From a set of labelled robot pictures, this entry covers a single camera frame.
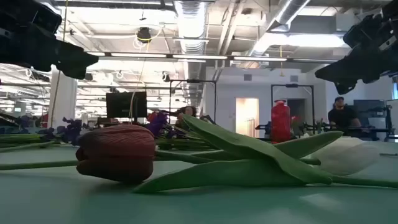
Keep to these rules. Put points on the teal table mat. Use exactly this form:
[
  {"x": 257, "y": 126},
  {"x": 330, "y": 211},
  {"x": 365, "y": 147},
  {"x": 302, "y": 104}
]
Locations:
[{"x": 199, "y": 205}]

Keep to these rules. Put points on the black monitor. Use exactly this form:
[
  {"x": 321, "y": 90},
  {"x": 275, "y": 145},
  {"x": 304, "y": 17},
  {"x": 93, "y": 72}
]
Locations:
[{"x": 126, "y": 104}]

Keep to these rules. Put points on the red ribbed vase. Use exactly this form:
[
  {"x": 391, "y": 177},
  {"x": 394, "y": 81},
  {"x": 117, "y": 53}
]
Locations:
[{"x": 280, "y": 123}]

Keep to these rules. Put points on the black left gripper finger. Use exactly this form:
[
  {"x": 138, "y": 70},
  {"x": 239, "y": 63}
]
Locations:
[
  {"x": 76, "y": 59},
  {"x": 76, "y": 74}
]

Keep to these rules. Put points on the red artificial tulip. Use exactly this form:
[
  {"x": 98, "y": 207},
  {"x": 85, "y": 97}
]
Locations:
[{"x": 115, "y": 152}]

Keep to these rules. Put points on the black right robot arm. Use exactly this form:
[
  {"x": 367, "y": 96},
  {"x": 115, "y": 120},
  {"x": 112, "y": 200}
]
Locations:
[{"x": 367, "y": 31}]

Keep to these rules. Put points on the black ceiling dome device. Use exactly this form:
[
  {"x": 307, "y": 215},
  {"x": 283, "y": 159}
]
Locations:
[{"x": 144, "y": 34}]

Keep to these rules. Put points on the silver ventilation duct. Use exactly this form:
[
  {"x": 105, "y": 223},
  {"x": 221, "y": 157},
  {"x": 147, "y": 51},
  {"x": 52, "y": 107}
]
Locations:
[
  {"x": 280, "y": 21},
  {"x": 190, "y": 28}
]

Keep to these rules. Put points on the dark blue screen panel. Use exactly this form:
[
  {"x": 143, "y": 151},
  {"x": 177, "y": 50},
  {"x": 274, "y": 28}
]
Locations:
[{"x": 370, "y": 112}]

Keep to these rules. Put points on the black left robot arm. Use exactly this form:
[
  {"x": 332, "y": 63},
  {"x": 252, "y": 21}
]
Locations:
[{"x": 28, "y": 15}]

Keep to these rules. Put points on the person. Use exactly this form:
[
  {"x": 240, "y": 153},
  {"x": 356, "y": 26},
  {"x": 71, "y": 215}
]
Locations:
[
  {"x": 342, "y": 116},
  {"x": 187, "y": 111}
]

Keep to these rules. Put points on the purple artificial flower bunch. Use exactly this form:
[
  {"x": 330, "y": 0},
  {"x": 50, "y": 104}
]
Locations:
[
  {"x": 158, "y": 124},
  {"x": 73, "y": 130}
]

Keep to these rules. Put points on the ceiling light strip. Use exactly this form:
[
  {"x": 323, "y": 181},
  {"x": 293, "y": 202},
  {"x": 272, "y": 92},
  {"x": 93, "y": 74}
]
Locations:
[
  {"x": 259, "y": 58},
  {"x": 138, "y": 55},
  {"x": 199, "y": 57}
]

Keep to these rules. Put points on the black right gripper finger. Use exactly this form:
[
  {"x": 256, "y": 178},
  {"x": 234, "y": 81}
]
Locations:
[
  {"x": 344, "y": 87},
  {"x": 342, "y": 71}
]

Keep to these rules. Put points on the white artificial tulip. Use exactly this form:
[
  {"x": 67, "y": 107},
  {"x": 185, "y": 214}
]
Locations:
[{"x": 351, "y": 155}]

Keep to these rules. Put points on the black rig frame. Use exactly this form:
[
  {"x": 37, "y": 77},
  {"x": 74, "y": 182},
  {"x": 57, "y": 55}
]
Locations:
[
  {"x": 312, "y": 102},
  {"x": 215, "y": 99}
]

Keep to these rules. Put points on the white column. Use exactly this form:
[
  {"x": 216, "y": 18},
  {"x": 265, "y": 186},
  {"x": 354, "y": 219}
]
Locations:
[{"x": 63, "y": 99}]

